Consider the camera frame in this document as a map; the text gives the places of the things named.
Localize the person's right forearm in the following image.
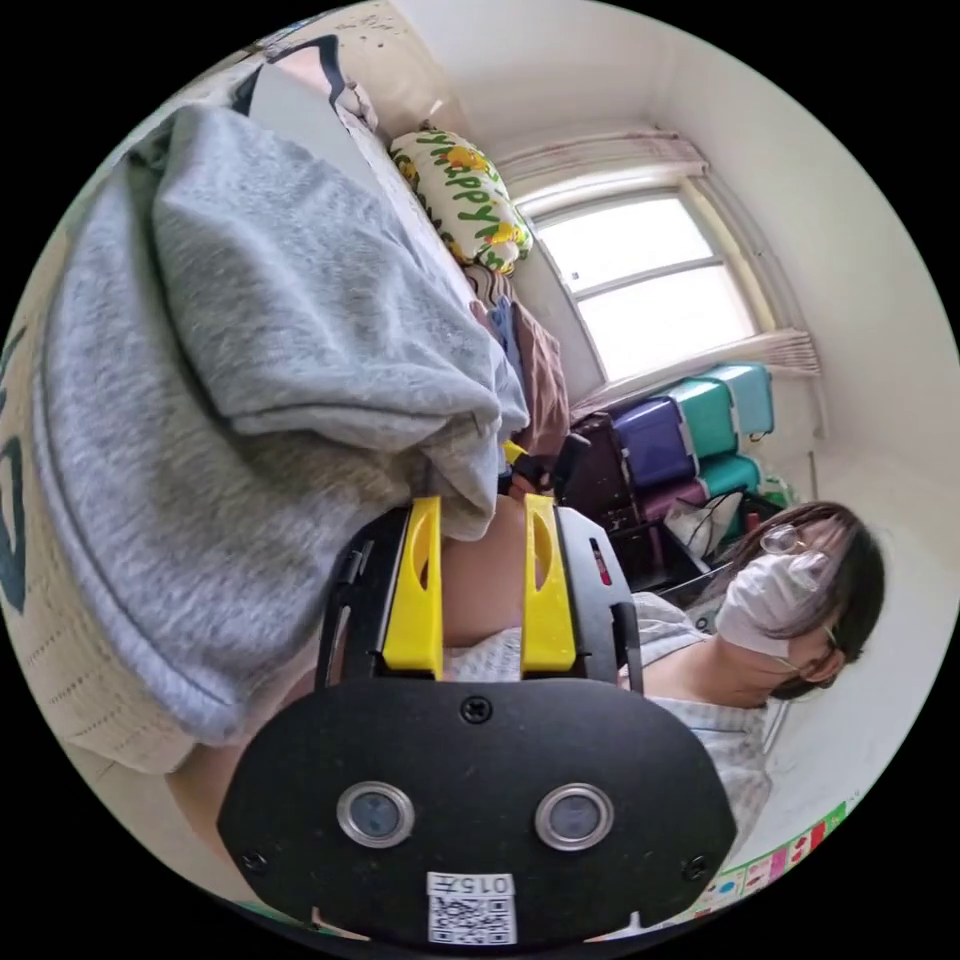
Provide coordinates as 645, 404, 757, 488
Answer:
440, 497, 529, 651

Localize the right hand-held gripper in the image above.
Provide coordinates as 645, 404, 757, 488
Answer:
502, 440, 558, 498

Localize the window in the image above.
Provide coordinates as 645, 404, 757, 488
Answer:
517, 178, 775, 385

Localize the pile of clothes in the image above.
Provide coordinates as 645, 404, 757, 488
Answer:
468, 269, 573, 460

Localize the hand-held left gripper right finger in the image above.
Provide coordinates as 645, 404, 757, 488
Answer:
521, 493, 578, 677

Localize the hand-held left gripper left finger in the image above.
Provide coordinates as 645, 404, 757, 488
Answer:
383, 496, 445, 681

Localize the stack of plastic storage boxes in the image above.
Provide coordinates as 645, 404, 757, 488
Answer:
610, 362, 775, 520

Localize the person's body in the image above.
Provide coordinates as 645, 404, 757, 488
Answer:
614, 500, 888, 853

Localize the pillow with yellow green print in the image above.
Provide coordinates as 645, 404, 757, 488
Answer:
389, 128, 535, 276

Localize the gray hoodie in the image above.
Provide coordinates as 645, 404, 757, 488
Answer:
31, 103, 531, 745

